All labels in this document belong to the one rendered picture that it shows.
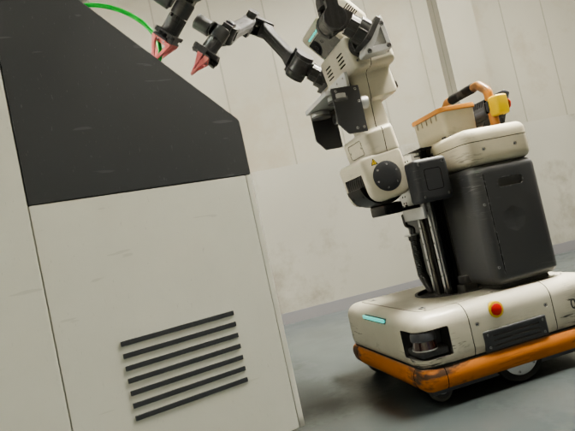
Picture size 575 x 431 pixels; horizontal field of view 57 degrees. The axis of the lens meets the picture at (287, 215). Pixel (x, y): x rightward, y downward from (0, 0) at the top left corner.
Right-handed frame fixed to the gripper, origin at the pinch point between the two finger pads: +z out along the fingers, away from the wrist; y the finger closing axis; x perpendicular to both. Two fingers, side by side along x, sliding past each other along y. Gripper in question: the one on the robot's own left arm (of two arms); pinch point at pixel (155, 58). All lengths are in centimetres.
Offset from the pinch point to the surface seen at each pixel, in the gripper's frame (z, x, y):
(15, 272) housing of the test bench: 50, 17, 60
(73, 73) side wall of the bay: 9.5, -3.1, 37.3
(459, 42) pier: -105, 103, -279
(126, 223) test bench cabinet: 33, 28, 43
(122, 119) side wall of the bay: 13.2, 12.0, 34.1
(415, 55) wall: -79, 80, -278
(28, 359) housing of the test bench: 63, 30, 65
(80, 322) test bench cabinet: 54, 34, 56
